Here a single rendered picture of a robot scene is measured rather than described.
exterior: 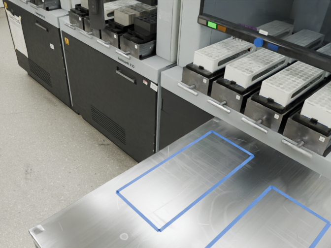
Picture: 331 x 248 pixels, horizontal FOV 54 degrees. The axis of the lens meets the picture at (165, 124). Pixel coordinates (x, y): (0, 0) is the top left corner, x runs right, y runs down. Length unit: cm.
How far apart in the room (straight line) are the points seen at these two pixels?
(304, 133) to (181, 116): 55
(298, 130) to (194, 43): 54
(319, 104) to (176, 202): 57
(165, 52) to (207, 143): 70
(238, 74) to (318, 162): 39
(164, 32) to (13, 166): 122
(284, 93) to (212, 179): 44
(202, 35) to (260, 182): 71
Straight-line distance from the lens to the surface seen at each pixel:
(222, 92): 120
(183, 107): 138
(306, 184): 86
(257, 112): 114
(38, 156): 216
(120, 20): 167
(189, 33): 136
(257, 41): 113
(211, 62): 124
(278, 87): 113
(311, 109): 109
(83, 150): 213
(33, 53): 261
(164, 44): 148
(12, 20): 278
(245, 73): 117
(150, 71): 146
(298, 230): 76
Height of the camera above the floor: 138
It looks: 37 degrees down
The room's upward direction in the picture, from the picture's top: 3 degrees clockwise
